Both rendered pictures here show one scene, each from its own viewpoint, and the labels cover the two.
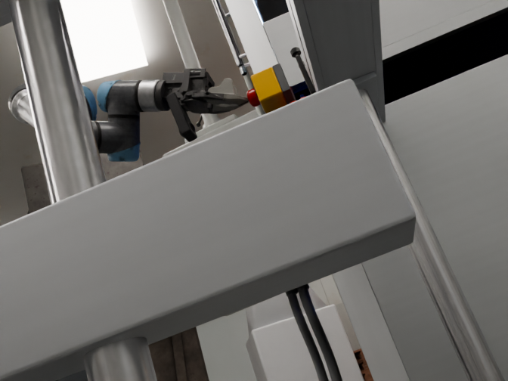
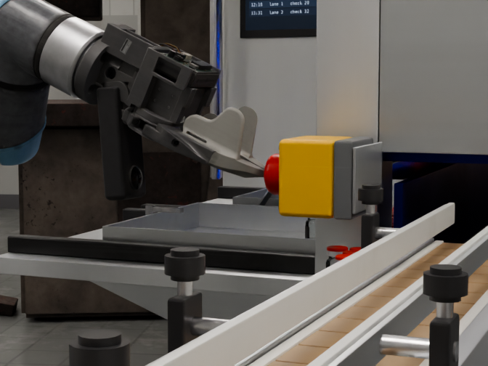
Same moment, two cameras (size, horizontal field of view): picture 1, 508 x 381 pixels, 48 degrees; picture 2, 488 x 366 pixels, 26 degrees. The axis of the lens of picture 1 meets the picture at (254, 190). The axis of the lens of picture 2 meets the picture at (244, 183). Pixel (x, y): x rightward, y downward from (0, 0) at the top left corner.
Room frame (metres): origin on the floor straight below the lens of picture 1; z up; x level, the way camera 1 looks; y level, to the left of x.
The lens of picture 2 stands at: (0.15, -0.31, 1.09)
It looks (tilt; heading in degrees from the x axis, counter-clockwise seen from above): 6 degrees down; 16
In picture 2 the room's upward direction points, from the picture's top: straight up
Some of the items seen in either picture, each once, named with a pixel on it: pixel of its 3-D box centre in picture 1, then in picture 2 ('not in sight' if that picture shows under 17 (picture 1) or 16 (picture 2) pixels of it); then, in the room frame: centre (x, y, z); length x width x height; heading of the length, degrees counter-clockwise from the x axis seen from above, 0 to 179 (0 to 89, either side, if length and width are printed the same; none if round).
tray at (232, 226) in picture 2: not in sight; (278, 234); (1.40, -0.01, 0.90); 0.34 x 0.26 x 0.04; 83
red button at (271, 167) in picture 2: (255, 97); (285, 174); (1.14, -0.08, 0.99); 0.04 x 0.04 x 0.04; 83
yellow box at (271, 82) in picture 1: (272, 89); (324, 176); (1.13, -0.11, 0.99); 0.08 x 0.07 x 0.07; 83
